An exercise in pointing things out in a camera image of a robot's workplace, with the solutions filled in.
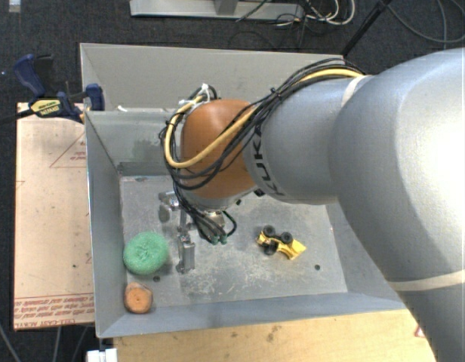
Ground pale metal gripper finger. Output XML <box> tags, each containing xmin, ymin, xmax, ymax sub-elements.
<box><xmin>184</xmin><ymin>241</ymin><xmax>197</xmax><ymax>272</ymax></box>
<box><xmin>175</xmin><ymin>241</ymin><xmax>186</xmax><ymax>275</ymax></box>

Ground green round scrubber sponge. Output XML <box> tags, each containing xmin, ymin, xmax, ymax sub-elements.
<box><xmin>122</xmin><ymin>231</ymin><xmax>170</xmax><ymax>277</ymax></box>

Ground orange-brown round slice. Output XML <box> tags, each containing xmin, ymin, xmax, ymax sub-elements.
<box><xmin>123</xmin><ymin>281</ymin><xmax>155</xmax><ymax>314</ymax></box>

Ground grey metal bin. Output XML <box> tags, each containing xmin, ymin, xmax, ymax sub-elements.
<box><xmin>79</xmin><ymin>42</ymin><xmax>408</xmax><ymax>339</ymax></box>

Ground yellow toy vehicle black wheels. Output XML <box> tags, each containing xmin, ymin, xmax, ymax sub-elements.
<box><xmin>255</xmin><ymin>225</ymin><xmax>307</xmax><ymax>261</ymax></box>

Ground brown cardboard board red print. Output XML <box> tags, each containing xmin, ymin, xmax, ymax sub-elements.
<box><xmin>13</xmin><ymin>101</ymin><xmax>96</xmax><ymax>332</ymax></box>

